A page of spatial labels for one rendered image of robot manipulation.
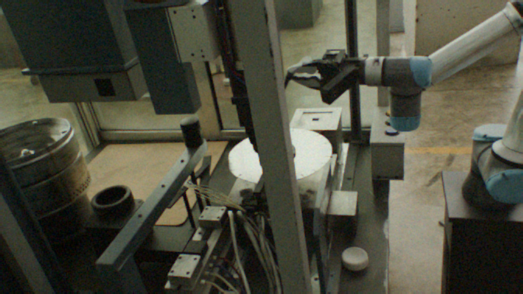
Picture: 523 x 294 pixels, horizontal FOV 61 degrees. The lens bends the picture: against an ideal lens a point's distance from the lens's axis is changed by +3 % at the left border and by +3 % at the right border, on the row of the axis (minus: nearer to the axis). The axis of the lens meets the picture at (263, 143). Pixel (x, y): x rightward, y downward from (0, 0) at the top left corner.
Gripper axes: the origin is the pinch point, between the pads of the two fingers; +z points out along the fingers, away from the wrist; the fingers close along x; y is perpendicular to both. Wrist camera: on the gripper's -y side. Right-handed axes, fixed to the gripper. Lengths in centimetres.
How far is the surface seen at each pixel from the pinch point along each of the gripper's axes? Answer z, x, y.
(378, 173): -19, -49, 9
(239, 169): 16.6, -23.2, -16.8
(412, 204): -20, -146, 69
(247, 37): -21, 45, -51
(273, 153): -22, 30, -55
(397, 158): -25, -43, 11
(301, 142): 3.0, -28.1, 1.1
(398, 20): 43, -228, 403
